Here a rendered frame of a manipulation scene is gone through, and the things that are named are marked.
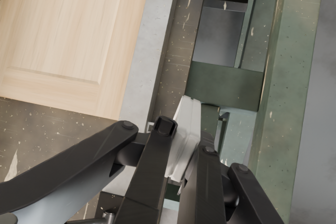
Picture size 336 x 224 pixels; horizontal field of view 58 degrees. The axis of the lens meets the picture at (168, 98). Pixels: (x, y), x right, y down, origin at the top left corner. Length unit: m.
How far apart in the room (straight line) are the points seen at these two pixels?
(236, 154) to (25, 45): 0.84
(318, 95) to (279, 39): 1.51
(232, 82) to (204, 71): 0.06
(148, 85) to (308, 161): 2.03
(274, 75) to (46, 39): 0.43
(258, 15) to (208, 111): 0.34
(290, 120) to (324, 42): 1.33
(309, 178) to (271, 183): 2.12
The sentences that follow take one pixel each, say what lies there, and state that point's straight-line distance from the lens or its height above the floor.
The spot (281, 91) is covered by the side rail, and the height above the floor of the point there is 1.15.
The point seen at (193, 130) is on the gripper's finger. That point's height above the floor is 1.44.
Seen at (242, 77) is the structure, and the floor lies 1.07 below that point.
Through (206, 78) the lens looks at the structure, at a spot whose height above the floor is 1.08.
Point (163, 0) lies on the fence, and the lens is 0.58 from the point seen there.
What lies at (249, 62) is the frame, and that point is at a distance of 0.92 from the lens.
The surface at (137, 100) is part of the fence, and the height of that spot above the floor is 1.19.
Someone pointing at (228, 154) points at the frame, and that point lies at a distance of 1.21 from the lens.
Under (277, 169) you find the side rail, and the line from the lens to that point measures 0.51.
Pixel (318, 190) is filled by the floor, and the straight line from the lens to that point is 2.75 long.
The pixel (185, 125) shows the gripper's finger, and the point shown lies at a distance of 0.17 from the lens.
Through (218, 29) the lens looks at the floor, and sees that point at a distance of 1.77.
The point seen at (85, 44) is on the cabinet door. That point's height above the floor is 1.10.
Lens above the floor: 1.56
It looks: 47 degrees down
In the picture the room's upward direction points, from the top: 159 degrees counter-clockwise
